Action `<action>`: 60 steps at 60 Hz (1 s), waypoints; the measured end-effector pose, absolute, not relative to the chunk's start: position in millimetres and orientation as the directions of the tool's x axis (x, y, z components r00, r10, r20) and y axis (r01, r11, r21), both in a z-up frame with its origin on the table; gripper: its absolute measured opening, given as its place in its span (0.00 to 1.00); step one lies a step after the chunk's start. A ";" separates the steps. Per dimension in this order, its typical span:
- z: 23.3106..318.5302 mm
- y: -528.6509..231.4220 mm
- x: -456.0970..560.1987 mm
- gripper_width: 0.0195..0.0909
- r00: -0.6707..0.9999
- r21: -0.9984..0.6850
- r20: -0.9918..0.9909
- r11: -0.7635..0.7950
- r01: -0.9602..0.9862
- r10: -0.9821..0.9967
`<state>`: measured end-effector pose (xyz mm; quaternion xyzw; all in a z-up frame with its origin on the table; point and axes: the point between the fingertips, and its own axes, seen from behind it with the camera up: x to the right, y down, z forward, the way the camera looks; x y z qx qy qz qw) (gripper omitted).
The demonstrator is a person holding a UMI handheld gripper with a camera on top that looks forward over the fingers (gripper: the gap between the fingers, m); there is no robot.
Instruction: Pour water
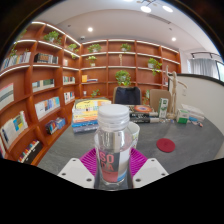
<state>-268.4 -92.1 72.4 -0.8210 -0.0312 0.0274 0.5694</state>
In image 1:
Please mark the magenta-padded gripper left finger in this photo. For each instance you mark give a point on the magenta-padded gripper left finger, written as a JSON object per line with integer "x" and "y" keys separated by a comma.
{"x": 75, "y": 171}

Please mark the ceiling lights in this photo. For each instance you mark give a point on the ceiling lights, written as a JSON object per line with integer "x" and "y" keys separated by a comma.
{"x": 145, "y": 9}

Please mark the white flat box stack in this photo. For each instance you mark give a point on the white flat box stack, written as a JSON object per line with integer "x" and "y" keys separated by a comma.
{"x": 195, "y": 110}

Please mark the wooden shelf unit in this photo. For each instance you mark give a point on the wooden shelf unit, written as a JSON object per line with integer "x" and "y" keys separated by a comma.
{"x": 66, "y": 70}

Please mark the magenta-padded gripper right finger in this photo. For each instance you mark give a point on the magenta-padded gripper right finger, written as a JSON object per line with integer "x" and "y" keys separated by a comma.
{"x": 150, "y": 171}

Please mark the small green-white box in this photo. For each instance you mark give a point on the small green-white box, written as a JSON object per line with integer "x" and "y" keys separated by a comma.
{"x": 182, "y": 116}

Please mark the window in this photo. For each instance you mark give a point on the window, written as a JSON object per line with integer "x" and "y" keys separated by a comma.
{"x": 220, "y": 71}

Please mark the dark blue chair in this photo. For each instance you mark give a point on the dark blue chair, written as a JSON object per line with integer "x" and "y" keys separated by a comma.
{"x": 127, "y": 96}

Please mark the colourful book stack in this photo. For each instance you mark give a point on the colourful book stack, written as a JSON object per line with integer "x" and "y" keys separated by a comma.
{"x": 85, "y": 115}

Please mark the tall green-white carton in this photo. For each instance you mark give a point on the tall green-white carton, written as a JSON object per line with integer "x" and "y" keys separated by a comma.
{"x": 163, "y": 107}

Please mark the clear white-capped water bottle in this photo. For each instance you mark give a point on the clear white-capped water bottle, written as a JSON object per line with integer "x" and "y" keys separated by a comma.
{"x": 113, "y": 146}

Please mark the flat round red coaster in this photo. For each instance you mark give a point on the flat round red coaster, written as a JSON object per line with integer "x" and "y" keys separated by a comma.
{"x": 165, "y": 145}

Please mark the dark book stack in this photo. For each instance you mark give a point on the dark book stack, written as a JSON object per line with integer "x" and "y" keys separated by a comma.
{"x": 141, "y": 114}

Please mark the wooden artist mannequin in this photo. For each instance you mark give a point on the wooden artist mannequin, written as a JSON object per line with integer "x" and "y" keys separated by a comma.
{"x": 173, "y": 93}

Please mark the grey curtain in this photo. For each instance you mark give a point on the grey curtain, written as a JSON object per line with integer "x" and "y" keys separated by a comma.
{"x": 203, "y": 68}

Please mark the tan chair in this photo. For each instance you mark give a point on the tan chair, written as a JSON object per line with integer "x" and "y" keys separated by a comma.
{"x": 155, "y": 96}

